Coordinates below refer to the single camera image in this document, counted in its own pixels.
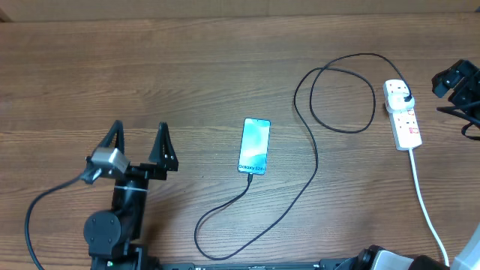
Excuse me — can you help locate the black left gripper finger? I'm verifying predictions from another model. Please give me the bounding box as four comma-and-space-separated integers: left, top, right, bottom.
97, 120, 125, 154
148, 122, 179, 171

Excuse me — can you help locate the white power strip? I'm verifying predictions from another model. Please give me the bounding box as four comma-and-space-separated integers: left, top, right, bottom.
382, 79, 422, 151

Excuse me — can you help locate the blue-screen Samsung smartphone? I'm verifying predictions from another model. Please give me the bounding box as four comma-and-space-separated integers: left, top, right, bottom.
238, 118, 271, 175

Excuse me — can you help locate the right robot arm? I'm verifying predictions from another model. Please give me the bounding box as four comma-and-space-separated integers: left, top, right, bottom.
352, 59, 479, 270

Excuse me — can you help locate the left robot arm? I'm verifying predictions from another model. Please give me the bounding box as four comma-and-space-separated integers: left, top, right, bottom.
81, 120, 179, 269

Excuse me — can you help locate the white USB charger plug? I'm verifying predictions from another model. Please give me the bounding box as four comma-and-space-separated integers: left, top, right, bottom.
385, 93, 416, 113

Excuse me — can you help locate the white power strip cord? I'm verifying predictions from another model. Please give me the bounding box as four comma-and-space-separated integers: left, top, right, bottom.
407, 148, 451, 268

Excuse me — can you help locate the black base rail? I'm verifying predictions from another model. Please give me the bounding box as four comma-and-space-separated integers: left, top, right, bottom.
154, 258, 348, 270

